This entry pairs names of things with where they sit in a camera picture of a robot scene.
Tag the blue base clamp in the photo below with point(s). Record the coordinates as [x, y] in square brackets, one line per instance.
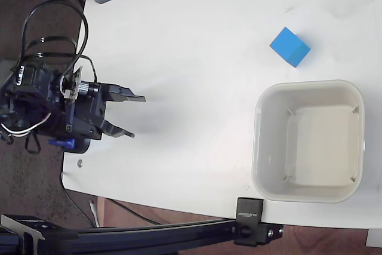
[61, 143]

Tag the black six-joint robot arm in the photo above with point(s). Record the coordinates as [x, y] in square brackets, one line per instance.
[33, 93]

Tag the gripper camera circuit board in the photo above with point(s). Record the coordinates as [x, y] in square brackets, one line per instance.
[74, 83]

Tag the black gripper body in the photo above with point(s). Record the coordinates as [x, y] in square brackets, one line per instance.
[86, 114]

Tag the black aluminium rail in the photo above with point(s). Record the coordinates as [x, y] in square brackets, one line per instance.
[119, 235]

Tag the blue cube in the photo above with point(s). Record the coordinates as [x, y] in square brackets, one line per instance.
[288, 44]

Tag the black table clamp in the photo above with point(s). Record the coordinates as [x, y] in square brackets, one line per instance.
[249, 222]

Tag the small metal nut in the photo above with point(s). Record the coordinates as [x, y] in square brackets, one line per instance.
[79, 163]

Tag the white square plastic bin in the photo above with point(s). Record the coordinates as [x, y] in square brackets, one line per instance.
[310, 144]

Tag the white paper sheet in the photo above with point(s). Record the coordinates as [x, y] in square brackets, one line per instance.
[374, 238]

